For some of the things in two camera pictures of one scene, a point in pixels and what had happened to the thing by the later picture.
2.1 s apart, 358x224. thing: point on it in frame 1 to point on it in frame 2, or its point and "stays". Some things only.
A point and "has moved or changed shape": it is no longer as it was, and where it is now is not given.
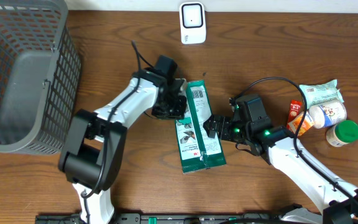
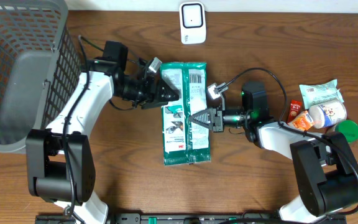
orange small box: x=306 y=124 stays
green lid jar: x=344 y=132 stays
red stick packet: x=296 y=108 stays
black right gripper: x=227 y=121 to x=219 y=125
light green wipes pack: x=316 y=93 stays
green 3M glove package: x=197 y=151 has moved or changed shape
